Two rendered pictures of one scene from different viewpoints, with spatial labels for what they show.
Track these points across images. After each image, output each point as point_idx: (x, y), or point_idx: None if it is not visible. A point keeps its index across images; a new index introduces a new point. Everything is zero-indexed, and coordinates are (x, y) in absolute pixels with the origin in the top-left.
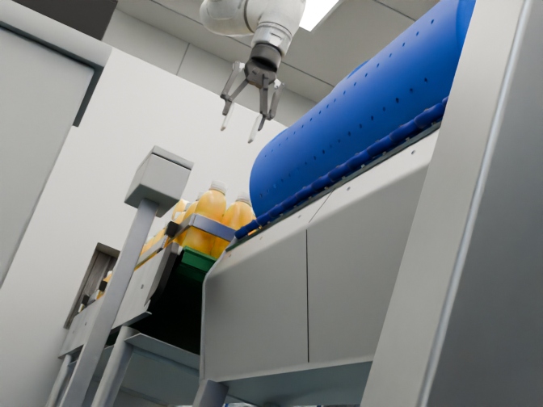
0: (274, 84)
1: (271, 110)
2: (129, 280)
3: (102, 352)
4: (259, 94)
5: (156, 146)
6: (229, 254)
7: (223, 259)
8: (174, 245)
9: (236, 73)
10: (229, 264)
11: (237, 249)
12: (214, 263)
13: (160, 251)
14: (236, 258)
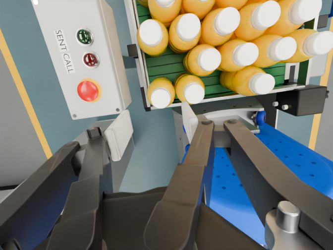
0: (274, 244)
1: (229, 157)
2: (128, 68)
3: (136, 67)
4: (183, 162)
5: (75, 119)
6: (181, 133)
7: (179, 123)
8: (146, 109)
9: (41, 236)
10: (178, 153)
11: (183, 146)
12: (175, 112)
13: (136, 65)
14: (180, 157)
